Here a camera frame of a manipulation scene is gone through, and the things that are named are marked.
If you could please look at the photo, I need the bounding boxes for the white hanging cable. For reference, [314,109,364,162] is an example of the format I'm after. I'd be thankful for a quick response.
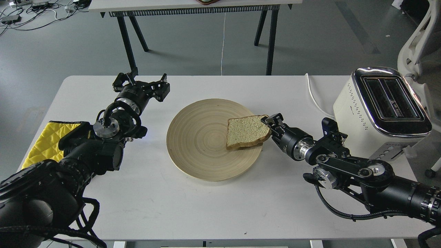
[220,12,227,76]

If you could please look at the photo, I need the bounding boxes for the slice of bread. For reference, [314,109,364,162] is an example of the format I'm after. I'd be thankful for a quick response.
[226,115,271,149]

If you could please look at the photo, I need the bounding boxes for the yellow quilted cloth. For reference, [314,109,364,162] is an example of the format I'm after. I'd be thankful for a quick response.
[21,121,90,169]

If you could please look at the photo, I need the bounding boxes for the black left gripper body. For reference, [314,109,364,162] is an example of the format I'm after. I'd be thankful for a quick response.
[115,81,153,108]

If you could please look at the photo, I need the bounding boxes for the round wooden plate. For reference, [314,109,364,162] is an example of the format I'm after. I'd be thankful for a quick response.
[166,99,263,182]

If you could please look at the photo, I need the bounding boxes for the white chrome toaster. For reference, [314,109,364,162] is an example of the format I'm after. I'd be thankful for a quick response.
[333,66,432,161]

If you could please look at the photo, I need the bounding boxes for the white office chair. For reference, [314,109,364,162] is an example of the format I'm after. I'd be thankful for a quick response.
[397,0,441,178]

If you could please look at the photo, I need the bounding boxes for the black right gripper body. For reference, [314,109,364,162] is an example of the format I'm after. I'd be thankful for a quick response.
[271,126,314,161]

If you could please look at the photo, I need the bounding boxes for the white toaster power cord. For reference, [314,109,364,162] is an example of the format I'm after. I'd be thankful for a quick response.
[305,73,335,119]

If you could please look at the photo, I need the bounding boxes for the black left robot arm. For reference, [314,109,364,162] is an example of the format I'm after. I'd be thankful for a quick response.
[0,69,170,248]

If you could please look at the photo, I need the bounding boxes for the dark object on background table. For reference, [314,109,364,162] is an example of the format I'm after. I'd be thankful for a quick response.
[197,0,219,5]

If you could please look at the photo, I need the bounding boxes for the white background table black legs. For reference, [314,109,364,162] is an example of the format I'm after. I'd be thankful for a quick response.
[88,0,302,75]

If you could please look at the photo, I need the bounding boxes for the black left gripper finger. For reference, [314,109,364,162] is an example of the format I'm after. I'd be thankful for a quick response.
[147,73,170,102]
[112,72,137,92]

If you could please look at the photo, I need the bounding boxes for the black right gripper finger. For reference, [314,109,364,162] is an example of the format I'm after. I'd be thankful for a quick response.
[261,113,285,137]

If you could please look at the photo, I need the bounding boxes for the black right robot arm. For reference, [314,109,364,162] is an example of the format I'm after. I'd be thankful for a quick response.
[261,113,441,248]

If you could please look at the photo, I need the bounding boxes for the floor cables and power strips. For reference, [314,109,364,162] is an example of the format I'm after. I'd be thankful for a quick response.
[0,0,92,36]

